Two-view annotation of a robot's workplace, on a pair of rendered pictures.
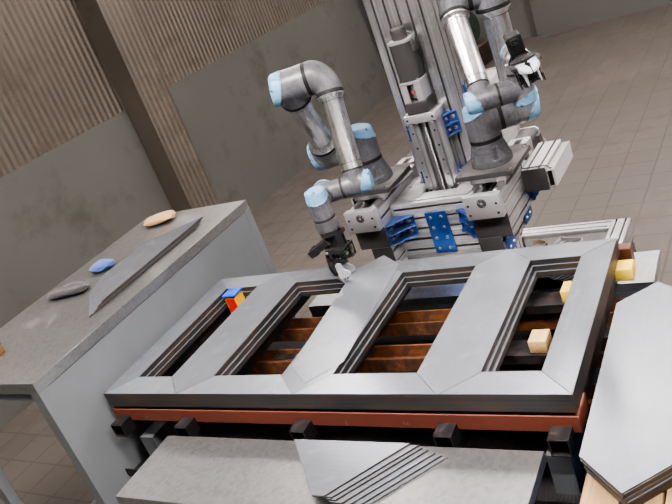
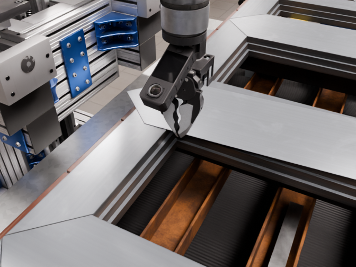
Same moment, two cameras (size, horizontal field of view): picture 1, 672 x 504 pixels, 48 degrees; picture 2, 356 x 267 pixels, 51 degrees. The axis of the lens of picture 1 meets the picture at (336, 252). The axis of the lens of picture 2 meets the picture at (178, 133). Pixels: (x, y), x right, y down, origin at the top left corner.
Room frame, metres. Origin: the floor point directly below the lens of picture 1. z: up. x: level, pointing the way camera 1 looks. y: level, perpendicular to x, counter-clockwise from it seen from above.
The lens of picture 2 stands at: (2.50, 0.56, 1.32)
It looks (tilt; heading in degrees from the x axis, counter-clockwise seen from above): 39 degrees down; 263
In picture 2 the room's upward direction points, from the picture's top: straight up
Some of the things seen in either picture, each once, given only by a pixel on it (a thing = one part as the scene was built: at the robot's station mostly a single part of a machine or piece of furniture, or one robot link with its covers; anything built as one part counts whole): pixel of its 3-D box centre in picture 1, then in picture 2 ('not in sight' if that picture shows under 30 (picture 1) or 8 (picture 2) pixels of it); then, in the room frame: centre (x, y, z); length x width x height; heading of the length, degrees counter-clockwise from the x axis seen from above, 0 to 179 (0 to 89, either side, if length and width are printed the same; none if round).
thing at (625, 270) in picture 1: (625, 270); not in sight; (1.94, -0.78, 0.79); 0.06 x 0.05 x 0.04; 145
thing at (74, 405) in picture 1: (211, 390); not in sight; (2.70, 0.67, 0.51); 1.30 x 0.04 x 1.01; 145
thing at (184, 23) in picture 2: (327, 224); (183, 16); (2.42, -0.01, 1.10); 0.08 x 0.08 x 0.05
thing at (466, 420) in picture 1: (309, 406); not in sight; (1.88, 0.23, 0.79); 1.56 x 0.09 x 0.06; 55
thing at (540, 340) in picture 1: (540, 341); not in sight; (1.75, -0.43, 0.79); 0.06 x 0.05 x 0.04; 145
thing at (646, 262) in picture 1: (468, 284); (150, 101); (2.46, -0.41, 0.67); 1.30 x 0.20 x 0.03; 55
